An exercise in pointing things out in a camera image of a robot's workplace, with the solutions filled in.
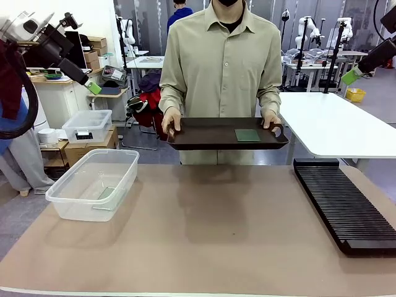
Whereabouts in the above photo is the clear lidded storage box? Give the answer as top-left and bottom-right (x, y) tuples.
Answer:
(61, 109), (113, 144)

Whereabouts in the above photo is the large cardboard box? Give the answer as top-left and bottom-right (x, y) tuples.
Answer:
(64, 125), (120, 168)

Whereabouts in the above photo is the person's right hand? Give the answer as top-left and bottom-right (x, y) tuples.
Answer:
(161, 110), (182, 137)

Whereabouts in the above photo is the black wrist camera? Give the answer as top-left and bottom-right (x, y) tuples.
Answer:
(380, 5), (396, 34)
(55, 11), (85, 31)

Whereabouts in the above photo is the dark jacket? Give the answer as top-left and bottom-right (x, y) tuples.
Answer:
(138, 70), (163, 93)

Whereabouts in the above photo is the small wooden side table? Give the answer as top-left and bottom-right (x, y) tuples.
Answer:
(87, 85), (130, 124)

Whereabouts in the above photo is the grey hanging cloth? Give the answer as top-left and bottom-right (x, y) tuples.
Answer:
(0, 127), (55, 194)

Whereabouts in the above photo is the person's left forearm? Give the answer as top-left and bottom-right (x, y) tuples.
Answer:
(257, 85), (283, 114)

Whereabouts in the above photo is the small cardboard box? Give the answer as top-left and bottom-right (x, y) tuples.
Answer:
(87, 36), (108, 49)
(83, 49), (100, 71)

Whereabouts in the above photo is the black camera stand pole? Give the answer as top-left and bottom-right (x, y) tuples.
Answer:
(323, 20), (348, 95)

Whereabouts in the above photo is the white cabinet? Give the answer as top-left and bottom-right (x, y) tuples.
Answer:
(30, 79), (91, 129)

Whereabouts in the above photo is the clear plastic bin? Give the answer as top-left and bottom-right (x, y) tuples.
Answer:
(45, 148), (140, 223)

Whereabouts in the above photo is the white background desk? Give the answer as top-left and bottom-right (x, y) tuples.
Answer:
(126, 55), (165, 71)

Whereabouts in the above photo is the thick black hose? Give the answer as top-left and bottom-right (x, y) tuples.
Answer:
(0, 41), (40, 140)

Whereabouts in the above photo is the person's left hand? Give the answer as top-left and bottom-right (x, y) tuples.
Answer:
(262, 110), (282, 130)

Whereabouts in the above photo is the dark brown serving tray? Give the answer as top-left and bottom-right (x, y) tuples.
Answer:
(166, 116), (290, 152)

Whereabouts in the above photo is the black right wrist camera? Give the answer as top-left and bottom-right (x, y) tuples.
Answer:
(380, 5), (396, 34)

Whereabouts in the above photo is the yellow plastic crate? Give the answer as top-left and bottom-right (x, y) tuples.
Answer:
(345, 88), (367, 103)

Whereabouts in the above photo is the person's right forearm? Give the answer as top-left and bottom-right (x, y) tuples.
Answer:
(158, 82), (187, 114)

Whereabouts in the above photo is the black overhead cable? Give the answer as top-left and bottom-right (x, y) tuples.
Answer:
(372, 0), (388, 41)

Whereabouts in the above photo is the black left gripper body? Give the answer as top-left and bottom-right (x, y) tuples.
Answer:
(36, 24), (77, 71)

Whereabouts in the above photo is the white table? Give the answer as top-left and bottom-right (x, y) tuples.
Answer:
(278, 92), (396, 160)

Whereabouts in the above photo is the green PCB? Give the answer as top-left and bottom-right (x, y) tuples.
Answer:
(234, 129), (261, 142)
(98, 186), (117, 200)

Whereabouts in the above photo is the black computer monitor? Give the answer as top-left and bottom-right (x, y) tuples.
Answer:
(63, 30), (88, 69)

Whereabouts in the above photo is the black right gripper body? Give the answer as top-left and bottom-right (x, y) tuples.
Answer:
(357, 39), (396, 75)

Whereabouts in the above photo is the person in blue hoodie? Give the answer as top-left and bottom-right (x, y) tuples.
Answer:
(166, 0), (194, 37)

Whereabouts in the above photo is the black slotted PCB rack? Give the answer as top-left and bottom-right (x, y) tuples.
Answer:
(293, 158), (396, 256)

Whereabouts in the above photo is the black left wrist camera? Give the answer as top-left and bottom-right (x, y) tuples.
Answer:
(55, 11), (85, 31)

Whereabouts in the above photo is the person in khaki shirt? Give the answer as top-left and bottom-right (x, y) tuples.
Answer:
(158, 0), (283, 165)

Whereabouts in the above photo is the maroon cloth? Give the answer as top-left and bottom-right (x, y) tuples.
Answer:
(0, 38), (23, 120)

